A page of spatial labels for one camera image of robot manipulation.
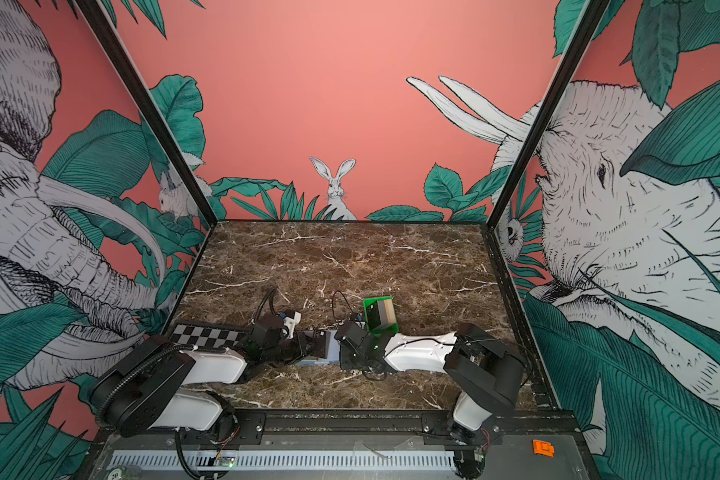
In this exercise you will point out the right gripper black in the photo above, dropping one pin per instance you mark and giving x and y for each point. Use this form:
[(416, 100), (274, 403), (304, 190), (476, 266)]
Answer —
[(345, 360)]

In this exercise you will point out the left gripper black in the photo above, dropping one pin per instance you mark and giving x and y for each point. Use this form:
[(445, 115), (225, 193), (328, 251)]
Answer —
[(299, 348)]

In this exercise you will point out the green plastic card tray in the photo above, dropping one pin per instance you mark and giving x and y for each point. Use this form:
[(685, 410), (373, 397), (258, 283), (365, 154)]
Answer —
[(371, 317)]

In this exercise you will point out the blue leather card holder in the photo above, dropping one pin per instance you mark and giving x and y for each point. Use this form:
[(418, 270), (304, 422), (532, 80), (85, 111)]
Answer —
[(311, 360)]

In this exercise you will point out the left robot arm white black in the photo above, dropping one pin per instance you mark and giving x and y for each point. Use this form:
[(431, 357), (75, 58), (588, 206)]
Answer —
[(151, 388)]

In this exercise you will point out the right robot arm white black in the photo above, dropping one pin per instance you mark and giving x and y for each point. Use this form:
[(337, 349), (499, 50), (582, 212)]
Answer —
[(488, 371)]

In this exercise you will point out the gold credit card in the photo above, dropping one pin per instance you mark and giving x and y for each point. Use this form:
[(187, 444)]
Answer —
[(387, 314)]

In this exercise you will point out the checkerboard calibration board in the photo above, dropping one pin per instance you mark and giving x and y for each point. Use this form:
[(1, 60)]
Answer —
[(207, 336)]

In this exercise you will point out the orange connector clip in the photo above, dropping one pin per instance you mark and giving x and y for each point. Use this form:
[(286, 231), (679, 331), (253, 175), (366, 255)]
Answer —
[(543, 448)]

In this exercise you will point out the white slotted cable duct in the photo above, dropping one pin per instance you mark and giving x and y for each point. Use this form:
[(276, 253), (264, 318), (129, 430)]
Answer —
[(207, 461)]

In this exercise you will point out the black front mounting rail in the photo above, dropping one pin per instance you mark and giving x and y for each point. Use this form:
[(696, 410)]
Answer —
[(435, 427)]

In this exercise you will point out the left black frame post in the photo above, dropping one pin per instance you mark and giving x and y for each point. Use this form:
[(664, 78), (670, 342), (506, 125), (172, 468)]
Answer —
[(104, 31)]

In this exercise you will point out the black frame post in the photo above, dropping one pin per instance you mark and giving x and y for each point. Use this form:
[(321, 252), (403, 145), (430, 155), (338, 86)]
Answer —
[(104, 31), (588, 22)]

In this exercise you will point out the right black frame post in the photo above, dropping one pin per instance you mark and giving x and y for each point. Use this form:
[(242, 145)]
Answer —
[(588, 22)]

